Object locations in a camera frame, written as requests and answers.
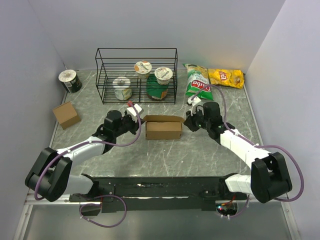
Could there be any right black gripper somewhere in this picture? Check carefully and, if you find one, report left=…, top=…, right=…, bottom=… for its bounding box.
left=183, top=107, right=211, bottom=132

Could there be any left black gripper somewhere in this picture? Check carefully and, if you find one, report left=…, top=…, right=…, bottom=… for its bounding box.
left=114, top=109, right=145, bottom=138

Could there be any brown cardboard box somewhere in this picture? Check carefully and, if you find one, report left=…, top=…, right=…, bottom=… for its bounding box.
left=143, top=115, right=185, bottom=140

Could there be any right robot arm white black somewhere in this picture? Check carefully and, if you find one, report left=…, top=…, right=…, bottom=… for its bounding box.
left=184, top=97, right=293, bottom=203

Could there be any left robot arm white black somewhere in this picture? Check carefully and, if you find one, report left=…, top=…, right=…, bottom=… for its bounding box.
left=25, top=104, right=143, bottom=202

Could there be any small folded cardboard box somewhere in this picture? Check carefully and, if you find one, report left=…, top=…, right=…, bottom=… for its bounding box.
left=52, top=101, right=81, bottom=130

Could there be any white lidded cup lower shelf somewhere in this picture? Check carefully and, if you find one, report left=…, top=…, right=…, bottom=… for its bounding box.
left=112, top=76, right=132, bottom=101

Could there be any green Chuba chips bag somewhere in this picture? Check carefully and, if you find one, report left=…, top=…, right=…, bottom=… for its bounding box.
left=183, top=63, right=214, bottom=101

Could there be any yellow Lays chips bag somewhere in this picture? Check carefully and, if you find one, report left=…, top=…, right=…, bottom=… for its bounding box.
left=208, top=68, right=245, bottom=89

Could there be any yogurt cup orange label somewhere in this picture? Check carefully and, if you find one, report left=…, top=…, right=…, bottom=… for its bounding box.
left=134, top=60, right=152, bottom=79

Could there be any yogurt cup beige label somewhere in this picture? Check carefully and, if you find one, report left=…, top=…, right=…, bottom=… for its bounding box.
left=154, top=66, right=173, bottom=85

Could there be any black can white lid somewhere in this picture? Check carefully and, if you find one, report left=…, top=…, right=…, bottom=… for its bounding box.
left=58, top=69, right=82, bottom=93

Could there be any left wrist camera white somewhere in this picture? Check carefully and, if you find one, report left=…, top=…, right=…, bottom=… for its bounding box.
left=126, top=101, right=144, bottom=122

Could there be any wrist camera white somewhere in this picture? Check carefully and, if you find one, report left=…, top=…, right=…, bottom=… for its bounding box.
left=126, top=101, right=144, bottom=122
left=187, top=96, right=202, bottom=116

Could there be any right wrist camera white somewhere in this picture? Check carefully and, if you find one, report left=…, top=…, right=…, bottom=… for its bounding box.
left=187, top=96, right=202, bottom=116

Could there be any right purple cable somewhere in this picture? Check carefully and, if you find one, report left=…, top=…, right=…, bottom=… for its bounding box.
left=191, top=84, right=305, bottom=218

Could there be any black wire rack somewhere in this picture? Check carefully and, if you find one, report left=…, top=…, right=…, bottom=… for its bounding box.
left=95, top=47, right=178, bottom=104

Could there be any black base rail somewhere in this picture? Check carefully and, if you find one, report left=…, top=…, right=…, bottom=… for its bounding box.
left=69, top=176, right=247, bottom=213

